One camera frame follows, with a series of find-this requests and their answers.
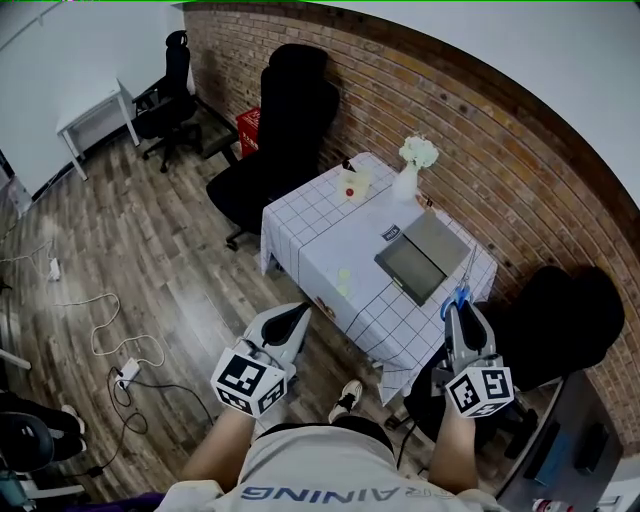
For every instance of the clear plastic holder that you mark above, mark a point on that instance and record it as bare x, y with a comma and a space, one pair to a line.
354, 182

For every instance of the red crate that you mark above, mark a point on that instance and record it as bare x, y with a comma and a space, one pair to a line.
249, 130

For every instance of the person's left forearm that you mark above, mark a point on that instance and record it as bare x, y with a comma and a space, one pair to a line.
220, 450

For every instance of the black padded chair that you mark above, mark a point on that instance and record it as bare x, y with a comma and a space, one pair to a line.
560, 320

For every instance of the black round chair back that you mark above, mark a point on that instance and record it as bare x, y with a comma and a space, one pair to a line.
25, 442

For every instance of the person's grey shirt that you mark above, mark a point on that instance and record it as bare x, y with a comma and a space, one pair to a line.
320, 470

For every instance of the white checked tablecloth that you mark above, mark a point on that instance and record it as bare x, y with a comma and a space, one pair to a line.
320, 230

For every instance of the person's right forearm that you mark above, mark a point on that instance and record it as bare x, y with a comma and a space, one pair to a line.
452, 450

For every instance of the white flower bouquet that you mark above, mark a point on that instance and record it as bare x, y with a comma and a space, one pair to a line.
419, 151

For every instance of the black office chair with headrest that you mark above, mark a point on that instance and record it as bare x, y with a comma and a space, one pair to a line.
172, 100

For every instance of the small dark label card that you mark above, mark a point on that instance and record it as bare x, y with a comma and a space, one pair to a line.
392, 233

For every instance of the white table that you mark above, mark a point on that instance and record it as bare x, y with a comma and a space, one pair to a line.
92, 112

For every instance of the small white power strip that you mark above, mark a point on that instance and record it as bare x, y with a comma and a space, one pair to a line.
54, 269

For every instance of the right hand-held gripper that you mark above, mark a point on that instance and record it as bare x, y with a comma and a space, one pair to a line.
480, 390

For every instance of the black flat device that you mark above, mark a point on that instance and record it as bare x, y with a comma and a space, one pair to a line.
542, 450

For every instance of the grey desk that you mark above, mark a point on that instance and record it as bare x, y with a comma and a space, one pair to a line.
575, 400

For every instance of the large black office chair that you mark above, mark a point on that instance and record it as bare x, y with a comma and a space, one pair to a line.
295, 125

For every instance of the purple cloth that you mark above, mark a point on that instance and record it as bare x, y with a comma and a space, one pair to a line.
115, 502

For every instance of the black metal frame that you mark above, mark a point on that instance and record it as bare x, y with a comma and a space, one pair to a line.
220, 132

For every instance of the white vase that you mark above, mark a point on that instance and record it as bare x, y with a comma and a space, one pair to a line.
406, 186

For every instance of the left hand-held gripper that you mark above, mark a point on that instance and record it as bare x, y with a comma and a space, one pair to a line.
247, 382

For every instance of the small black device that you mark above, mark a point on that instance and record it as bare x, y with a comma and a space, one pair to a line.
591, 447

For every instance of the red and white can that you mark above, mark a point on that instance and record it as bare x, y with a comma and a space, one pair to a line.
552, 505

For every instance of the person's white shoe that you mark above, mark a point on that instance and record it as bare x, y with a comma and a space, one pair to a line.
346, 397

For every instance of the grey metal container with lid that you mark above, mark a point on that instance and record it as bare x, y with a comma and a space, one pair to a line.
412, 270

